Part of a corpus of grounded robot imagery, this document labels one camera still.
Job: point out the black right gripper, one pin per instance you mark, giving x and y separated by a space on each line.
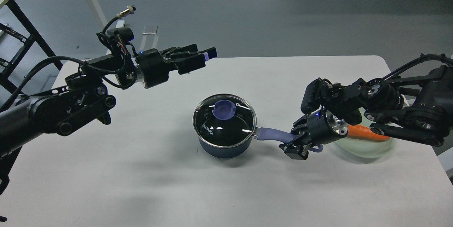
311 131

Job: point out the glass lid with blue knob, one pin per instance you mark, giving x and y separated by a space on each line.
224 120

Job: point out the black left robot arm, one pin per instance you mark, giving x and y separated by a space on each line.
84 97

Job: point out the translucent green plate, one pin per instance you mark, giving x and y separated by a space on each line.
365 149

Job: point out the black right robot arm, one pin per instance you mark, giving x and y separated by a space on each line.
413 103

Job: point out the orange toy carrot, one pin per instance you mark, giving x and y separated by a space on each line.
364 133

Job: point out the blue saucepan with handle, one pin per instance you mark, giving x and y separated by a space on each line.
259 134

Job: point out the black metal rack left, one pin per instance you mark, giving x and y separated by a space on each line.
26 41

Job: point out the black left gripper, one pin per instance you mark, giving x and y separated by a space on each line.
155 70

